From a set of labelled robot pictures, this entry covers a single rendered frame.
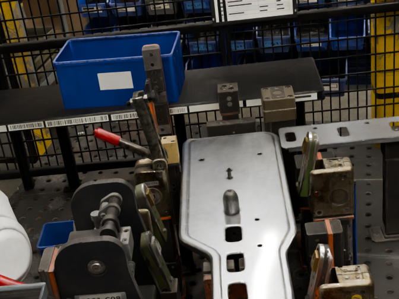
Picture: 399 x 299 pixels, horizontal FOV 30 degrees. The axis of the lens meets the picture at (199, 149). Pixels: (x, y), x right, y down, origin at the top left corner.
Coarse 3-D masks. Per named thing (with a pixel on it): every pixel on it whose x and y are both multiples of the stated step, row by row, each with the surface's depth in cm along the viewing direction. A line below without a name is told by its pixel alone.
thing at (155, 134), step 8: (136, 96) 148; (144, 96) 149; (152, 96) 148; (128, 104) 149; (136, 104) 148; (144, 104) 148; (144, 112) 149; (144, 120) 149; (152, 120) 153; (144, 128) 150; (152, 128) 150; (152, 136) 151; (152, 144) 152; (160, 144) 155; (152, 152) 153; (160, 152) 153
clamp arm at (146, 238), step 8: (144, 232) 126; (144, 240) 124; (152, 240) 126; (144, 248) 125; (152, 248) 125; (160, 248) 127; (144, 256) 125; (152, 256) 125; (160, 256) 128; (152, 264) 126; (160, 264) 127; (152, 272) 127; (160, 272) 127; (168, 272) 130; (160, 280) 128; (168, 280) 129; (160, 288) 129; (168, 288) 129
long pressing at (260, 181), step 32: (192, 160) 166; (224, 160) 165; (256, 160) 163; (192, 192) 155; (256, 192) 152; (288, 192) 151; (192, 224) 144; (224, 224) 143; (256, 224) 142; (288, 224) 141; (224, 256) 134; (256, 256) 133; (224, 288) 127; (256, 288) 126; (288, 288) 125
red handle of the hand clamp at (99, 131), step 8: (96, 136) 152; (104, 136) 152; (112, 136) 152; (120, 136) 153; (112, 144) 153; (120, 144) 153; (128, 144) 153; (136, 144) 155; (136, 152) 154; (144, 152) 154
